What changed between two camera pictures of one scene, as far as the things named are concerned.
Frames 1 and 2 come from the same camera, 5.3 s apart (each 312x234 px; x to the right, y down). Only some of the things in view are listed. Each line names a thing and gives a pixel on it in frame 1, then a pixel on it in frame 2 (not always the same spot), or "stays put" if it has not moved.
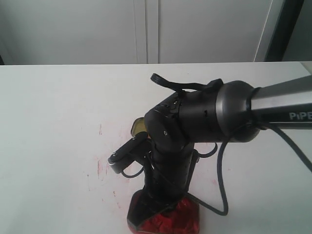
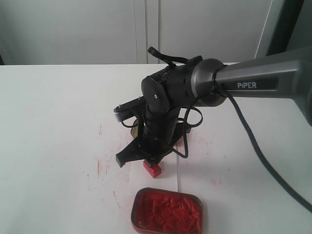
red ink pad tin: [183, 219] stays put
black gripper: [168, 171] → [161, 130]
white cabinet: [44, 32] stays put
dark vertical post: [283, 31] stays put
